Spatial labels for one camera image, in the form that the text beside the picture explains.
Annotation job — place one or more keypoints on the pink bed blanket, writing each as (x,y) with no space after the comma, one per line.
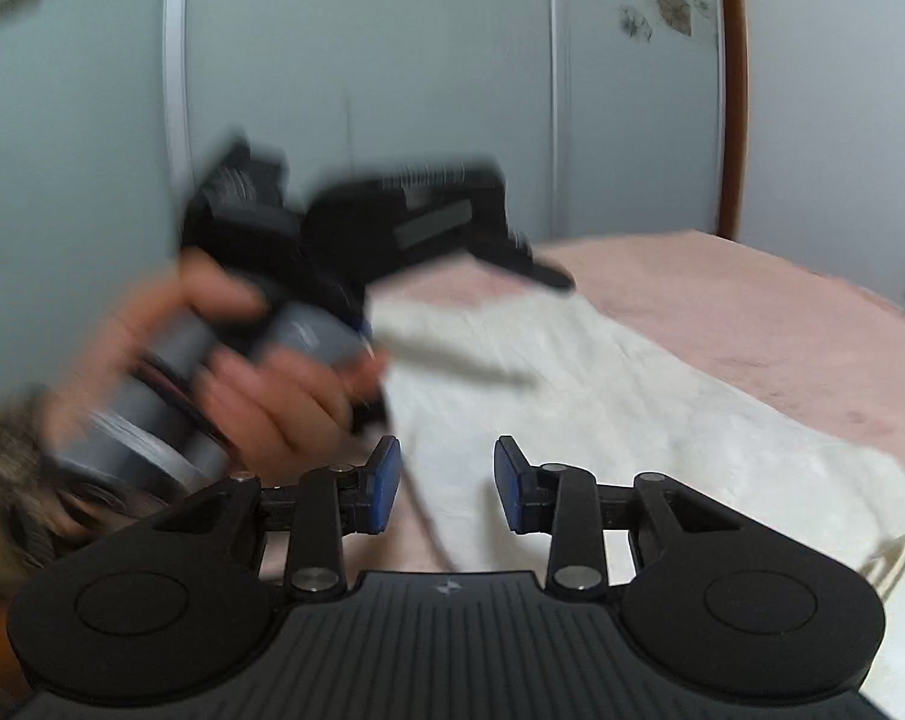
(722,292)

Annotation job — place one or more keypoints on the brown wooden trim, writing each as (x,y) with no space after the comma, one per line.
(734,90)

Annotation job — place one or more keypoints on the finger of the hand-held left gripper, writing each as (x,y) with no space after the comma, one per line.
(460,364)
(542,274)

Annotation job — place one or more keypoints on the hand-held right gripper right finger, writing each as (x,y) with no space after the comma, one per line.
(509,487)

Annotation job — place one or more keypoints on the floral wardrobe doors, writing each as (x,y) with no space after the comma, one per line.
(422,52)

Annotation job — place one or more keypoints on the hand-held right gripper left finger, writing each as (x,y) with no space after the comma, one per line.
(389,480)

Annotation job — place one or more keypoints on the person's left hand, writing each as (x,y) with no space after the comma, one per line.
(287,405)

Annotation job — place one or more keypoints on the white pants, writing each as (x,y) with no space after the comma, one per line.
(647,427)

